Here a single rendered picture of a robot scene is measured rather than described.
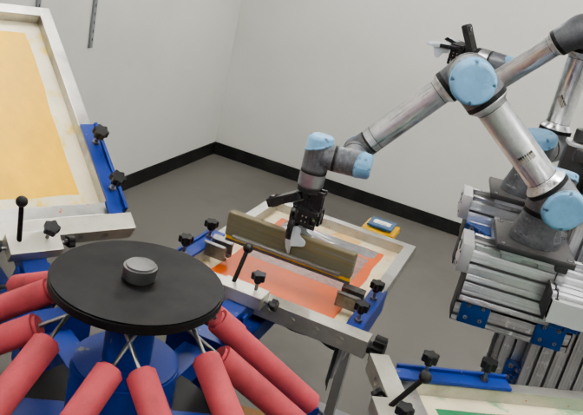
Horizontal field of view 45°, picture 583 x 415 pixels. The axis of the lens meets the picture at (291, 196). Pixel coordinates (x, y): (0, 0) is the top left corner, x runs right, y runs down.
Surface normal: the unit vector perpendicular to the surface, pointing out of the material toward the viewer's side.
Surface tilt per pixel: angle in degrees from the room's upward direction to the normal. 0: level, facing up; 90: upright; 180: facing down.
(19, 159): 32
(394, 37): 90
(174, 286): 0
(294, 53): 90
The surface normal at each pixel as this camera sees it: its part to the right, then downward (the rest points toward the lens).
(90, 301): 0.21, -0.92
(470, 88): -0.24, 0.20
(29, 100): 0.50, -0.57
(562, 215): -0.08, 0.41
